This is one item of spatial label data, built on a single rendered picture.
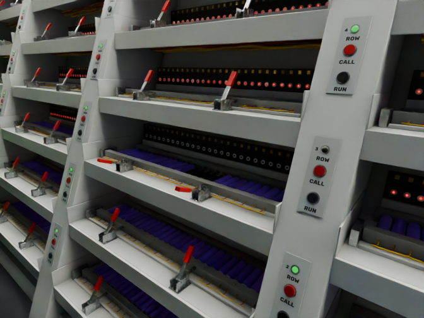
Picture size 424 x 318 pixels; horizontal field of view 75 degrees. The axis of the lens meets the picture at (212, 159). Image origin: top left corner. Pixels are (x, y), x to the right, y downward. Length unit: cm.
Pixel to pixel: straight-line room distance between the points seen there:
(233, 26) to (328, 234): 43
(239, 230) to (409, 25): 41
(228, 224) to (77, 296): 55
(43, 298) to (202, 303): 59
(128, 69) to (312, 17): 59
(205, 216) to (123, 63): 57
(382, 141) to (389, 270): 18
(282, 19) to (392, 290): 46
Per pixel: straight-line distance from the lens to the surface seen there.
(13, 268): 137
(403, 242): 51
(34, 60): 157
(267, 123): 51
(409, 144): 46
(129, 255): 74
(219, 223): 54
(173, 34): 74
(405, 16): 53
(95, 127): 89
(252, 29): 60
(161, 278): 67
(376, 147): 46
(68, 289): 98
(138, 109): 74
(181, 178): 66
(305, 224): 47
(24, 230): 135
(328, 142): 46
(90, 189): 93
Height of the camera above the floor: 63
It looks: 1 degrees down
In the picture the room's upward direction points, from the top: 14 degrees clockwise
